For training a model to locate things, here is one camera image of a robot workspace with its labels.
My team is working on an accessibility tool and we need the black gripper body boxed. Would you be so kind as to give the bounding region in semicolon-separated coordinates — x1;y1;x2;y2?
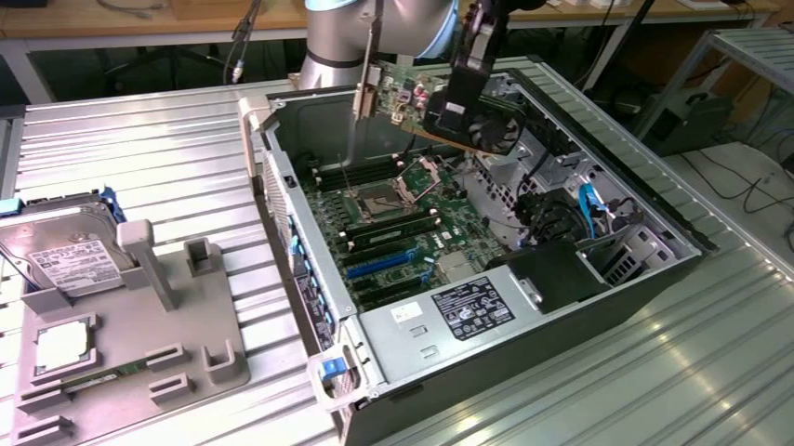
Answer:
458;0;513;72

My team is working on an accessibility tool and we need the black graphics card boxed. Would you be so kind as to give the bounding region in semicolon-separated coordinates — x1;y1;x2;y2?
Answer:
346;59;533;162

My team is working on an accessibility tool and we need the open socket cover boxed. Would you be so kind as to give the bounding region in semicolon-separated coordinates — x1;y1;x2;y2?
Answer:
394;155;446;196

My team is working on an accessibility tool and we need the CPU socket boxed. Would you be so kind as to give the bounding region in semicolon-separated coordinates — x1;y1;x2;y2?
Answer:
352;183;424;217

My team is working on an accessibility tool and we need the green motherboard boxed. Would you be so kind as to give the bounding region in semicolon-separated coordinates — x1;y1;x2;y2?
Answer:
296;148;518;313

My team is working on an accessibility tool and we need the installed green RAM stick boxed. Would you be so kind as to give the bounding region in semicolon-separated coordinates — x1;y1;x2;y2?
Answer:
344;216;439;248

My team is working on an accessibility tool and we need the black box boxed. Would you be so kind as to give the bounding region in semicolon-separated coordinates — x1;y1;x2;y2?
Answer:
645;91;737;157

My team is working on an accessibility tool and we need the silver chipset heatsink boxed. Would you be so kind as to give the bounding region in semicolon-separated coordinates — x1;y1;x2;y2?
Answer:
432;254;480;285

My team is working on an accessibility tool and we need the blue expansion slot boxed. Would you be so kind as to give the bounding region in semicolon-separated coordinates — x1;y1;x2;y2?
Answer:
344;253;418;281

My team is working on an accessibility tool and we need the metal slat side table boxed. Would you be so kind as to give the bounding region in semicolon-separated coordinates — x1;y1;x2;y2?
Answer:
673;27;794;140

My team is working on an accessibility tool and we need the metal disk bay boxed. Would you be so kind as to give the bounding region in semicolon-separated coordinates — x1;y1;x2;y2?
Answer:
575;226;703;290

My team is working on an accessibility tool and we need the black expansion slot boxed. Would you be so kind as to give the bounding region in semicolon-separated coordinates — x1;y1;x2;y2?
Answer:
356;277;424;304

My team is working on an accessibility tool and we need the black chair base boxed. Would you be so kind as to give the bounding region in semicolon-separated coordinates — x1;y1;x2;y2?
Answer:
101;46;244;90

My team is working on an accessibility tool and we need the grey power supply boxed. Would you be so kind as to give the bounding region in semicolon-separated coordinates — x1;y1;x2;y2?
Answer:
356;267;549;397

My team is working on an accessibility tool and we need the open PC case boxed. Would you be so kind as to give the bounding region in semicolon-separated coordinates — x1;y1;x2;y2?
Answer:
238;67;721;443

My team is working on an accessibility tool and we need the wooden desk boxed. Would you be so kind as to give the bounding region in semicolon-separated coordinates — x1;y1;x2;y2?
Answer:
0;0;785;53

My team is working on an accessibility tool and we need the hard disk with blue carrier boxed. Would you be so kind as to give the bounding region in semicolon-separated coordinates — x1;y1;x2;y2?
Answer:
0;188;142;299

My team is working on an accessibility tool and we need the grey parts rack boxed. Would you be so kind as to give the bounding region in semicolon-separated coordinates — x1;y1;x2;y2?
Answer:
11;217;254;442

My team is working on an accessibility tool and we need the silver CPU chip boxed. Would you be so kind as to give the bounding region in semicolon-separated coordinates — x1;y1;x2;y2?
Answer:
33;320;92;374

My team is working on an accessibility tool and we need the black wire bundle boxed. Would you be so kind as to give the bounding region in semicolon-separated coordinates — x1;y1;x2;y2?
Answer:
514;192;589;243

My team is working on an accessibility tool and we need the blue wire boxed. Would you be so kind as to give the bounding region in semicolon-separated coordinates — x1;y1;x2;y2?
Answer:
575;183;607;243

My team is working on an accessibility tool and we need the hanging grey cable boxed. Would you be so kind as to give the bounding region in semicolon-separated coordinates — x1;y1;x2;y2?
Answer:
222;0;266;85

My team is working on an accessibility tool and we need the black air duct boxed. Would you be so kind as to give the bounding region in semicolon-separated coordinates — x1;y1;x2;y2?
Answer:
486;241;613;318

